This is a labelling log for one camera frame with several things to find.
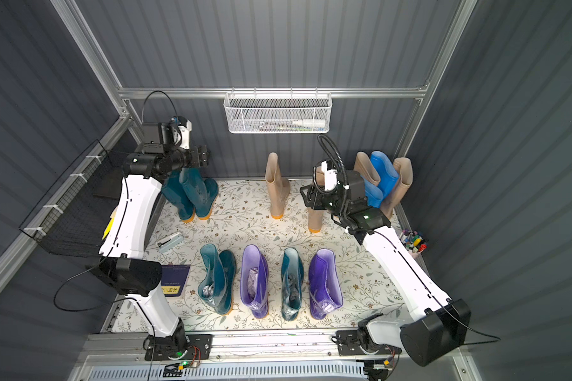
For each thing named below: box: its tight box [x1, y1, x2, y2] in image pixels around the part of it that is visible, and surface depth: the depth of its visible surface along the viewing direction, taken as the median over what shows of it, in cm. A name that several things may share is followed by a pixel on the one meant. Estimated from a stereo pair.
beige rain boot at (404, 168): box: [380, 157, 414, 220], surface depth 89 cm
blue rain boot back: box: [370, 150, 400, 200], surface depth 91 cm
